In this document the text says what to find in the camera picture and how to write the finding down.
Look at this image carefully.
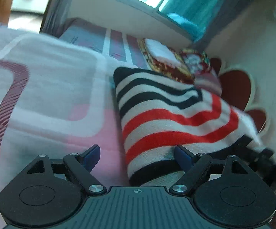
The striped white red black sweater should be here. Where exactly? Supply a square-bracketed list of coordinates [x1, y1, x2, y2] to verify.
[113, 67, 265, 187]

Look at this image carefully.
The pink white patterned bedsheet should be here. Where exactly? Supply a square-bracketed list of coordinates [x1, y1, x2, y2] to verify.
[0, 25, 129, 228]

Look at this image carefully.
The red scalloped headboard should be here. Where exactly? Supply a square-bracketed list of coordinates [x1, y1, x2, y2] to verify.
[210, 57, 271, 136]

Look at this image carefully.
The folded colourful blanket stack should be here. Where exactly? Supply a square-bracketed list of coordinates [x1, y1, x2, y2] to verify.
[137, 38, 222, 96]

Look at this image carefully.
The purple striped mattress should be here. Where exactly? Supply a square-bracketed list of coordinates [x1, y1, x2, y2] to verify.
[59, 18, 148, 69]

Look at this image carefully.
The grey curtain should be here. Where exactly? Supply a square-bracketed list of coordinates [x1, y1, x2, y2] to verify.
[40, 0, 65, 36]

